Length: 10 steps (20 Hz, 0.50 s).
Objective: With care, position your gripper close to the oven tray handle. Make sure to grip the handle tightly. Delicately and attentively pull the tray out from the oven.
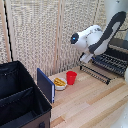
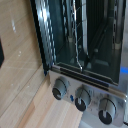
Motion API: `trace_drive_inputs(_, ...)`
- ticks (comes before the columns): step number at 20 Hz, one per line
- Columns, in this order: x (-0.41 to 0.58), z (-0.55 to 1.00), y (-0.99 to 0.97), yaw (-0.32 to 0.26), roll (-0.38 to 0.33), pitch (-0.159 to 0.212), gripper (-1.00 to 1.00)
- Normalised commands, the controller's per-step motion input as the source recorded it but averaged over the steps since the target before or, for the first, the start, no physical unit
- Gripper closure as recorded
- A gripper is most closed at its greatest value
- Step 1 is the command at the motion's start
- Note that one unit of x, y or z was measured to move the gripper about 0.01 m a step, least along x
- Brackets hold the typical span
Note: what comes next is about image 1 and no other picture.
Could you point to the white bowl with yellow food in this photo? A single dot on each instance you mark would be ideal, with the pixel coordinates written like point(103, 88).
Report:
point(60, 83)

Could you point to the dark blue upright panel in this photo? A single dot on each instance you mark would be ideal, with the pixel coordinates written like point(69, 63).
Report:
point(45, 85)

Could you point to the red plastic cup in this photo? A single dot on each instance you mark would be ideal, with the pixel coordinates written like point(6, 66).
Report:
point(71, 78)

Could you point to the black fabric storage box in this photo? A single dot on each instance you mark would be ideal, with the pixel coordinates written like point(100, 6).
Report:
point(20, 96)

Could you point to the beige woven folding screen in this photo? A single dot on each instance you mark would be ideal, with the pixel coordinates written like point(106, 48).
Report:
point(30, 33)

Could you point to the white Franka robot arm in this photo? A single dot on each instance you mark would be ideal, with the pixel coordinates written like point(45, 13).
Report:
point(100, 35)

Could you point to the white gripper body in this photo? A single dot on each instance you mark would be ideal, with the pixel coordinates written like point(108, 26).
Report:
point(87, 57)

